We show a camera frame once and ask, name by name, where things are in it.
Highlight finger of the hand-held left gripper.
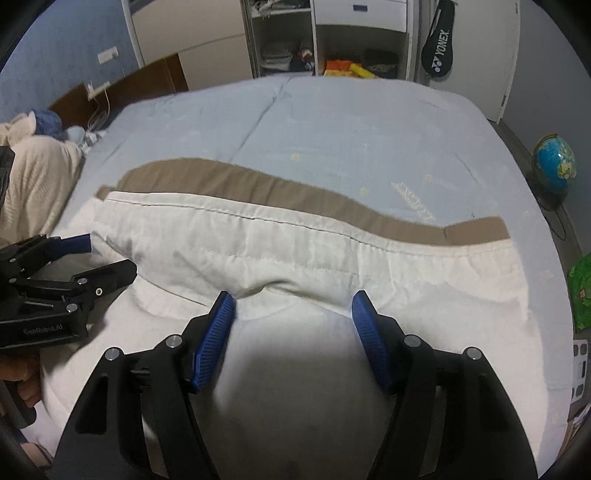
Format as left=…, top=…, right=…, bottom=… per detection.
left=13, top=258, right=138, bottom=320
left=0, top=233, right=93, bottom=281

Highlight dark patterned bag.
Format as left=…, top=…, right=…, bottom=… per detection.
left=362, top=48, right=399, bottom=78

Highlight grey folded clothes stack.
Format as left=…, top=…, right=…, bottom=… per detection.
left=261, top=41, right=294, bottom=72

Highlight brown wooden headboard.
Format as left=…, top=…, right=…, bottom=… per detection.
left=48, top=53, right=190, bottom=127

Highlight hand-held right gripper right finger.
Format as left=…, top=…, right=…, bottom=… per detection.
left=351, top=291, right=539, bottom=480

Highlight white door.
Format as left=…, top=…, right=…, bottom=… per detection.
left=429, top=0, right=521, bottom=124

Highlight white cable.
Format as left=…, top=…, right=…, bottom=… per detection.
left=89, top=88, right=112, bottom=134

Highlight person's left hand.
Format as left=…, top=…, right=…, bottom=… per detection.
left=0, top=357, right=43, bottom=408

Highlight brown cardboard box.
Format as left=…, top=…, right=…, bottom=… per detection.
left=564, top=401, right=591, bottom=445

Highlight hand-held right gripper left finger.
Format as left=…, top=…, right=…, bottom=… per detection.
left=51, top=291, right=238, bottom=480

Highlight black racket bag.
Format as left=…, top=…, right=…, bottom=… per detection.
left=420, top=0, right=455, bottom=77

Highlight white drawer unit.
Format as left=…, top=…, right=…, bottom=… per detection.
left=316, top=0, right=411, bottom=33

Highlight tan pants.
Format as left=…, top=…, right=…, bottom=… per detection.
left=95, top=157, right=511, bottom=247

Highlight blue globe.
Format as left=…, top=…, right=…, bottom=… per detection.
left=531, top=134, right=578, bottom=210

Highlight cream fluffy blanket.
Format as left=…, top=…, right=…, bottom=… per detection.
left=0, top=115, right=86, bottom=247

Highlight white open wardrobe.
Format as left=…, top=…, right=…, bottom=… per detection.
left=122, top=0, right=416, bottom=88

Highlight pile of light clothes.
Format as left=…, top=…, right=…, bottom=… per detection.
left=252, top=0, right=310, bottom=18

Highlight black cable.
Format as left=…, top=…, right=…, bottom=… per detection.
left=549, top=208, right=567, bottom=241

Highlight blue plush toy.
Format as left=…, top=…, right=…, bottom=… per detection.
left=30, top=108, right=86, bottom=144

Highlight cream pants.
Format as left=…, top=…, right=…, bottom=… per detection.
left=76, top=189, right=539, bottom=363

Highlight printed white box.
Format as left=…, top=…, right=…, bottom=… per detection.
left=570, top=339, right=591, bottom=403

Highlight orange yellow toy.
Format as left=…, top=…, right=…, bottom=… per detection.
left=323, top=59, right=370, bottom=78

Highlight green printed bag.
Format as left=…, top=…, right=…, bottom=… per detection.
left=568, top=254, right=591, bottom=328

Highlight bed with light blue sheet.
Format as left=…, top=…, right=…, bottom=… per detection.
left=28, top=76, right=571, bottom=480

